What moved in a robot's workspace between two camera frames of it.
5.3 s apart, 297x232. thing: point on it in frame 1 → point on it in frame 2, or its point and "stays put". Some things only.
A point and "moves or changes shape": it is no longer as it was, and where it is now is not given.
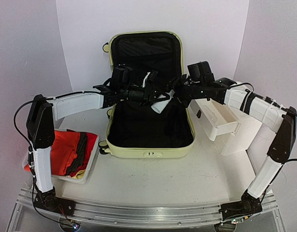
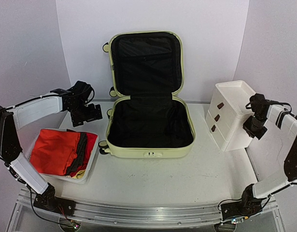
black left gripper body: [137, 96] → [82, 114]
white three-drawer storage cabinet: [233, 130] moves or changes shape
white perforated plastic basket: [73, 152] stays put
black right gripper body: [176, 87] → [254, 131]
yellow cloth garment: [79, 174] stays put
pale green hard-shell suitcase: [134, 130] stays put
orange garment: [65, 148] stays put
